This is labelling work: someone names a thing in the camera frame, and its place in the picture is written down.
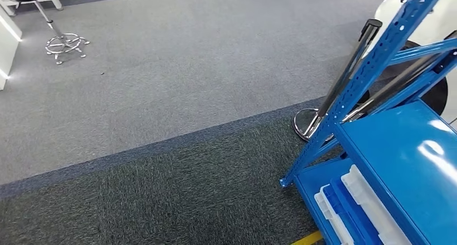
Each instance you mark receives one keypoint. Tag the blue metal shelf rack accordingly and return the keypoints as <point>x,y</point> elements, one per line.
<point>410,147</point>

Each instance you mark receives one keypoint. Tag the blue plastic tray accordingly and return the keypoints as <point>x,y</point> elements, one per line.
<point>346,215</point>

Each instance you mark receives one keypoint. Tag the white car with red stripe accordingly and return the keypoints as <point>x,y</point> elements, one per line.
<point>435,18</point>

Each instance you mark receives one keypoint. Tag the white lit display plinth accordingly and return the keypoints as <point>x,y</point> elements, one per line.
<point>7,47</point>

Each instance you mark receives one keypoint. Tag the chrome stanchion post black cap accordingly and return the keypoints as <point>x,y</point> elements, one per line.
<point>342,83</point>
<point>400,83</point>

